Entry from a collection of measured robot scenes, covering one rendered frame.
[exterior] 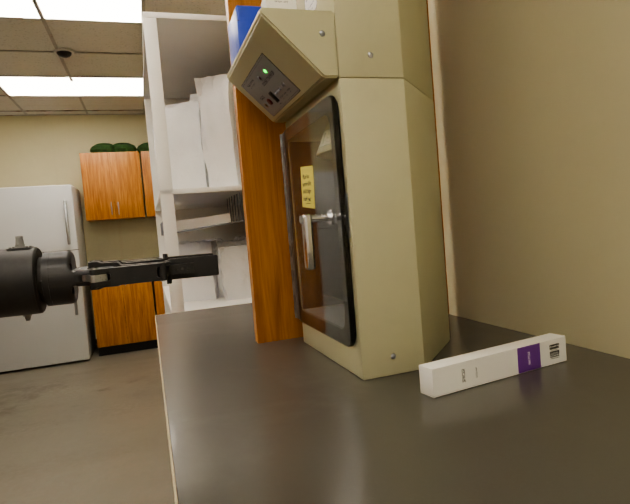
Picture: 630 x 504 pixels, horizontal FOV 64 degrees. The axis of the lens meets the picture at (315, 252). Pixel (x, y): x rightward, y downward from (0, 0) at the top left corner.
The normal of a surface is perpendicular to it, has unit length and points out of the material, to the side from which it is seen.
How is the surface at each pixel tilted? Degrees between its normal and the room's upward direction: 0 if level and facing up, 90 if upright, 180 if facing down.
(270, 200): 90
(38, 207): 90
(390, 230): 90
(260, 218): 90
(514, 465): 0
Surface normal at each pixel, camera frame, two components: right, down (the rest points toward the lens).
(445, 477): -0.08, -1.00
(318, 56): 0.32, 0.03
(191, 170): -0.10, 0.11
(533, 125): -0.95, 0.10
